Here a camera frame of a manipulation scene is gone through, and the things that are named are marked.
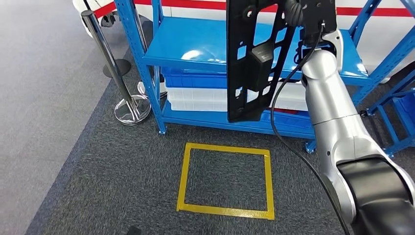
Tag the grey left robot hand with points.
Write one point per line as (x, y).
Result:
(133, 231)

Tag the long black plastic part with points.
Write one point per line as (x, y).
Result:
(259, 65)

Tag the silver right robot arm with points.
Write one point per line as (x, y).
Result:
(330, 97)

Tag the blue metal shelf rack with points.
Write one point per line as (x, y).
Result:
(194, 39)
(402, 145)

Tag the white plastic crate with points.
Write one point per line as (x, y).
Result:
(291, 99)
(194, 106)
(194, 94)

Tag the red barrier belt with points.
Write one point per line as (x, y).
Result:
(194, 4)

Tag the white car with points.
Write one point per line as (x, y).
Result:
(385, 35)

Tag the chrome stanchion post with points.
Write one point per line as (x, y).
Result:
(142, 89)
(107, 55)

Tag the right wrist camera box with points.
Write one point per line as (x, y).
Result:
(317, 16)

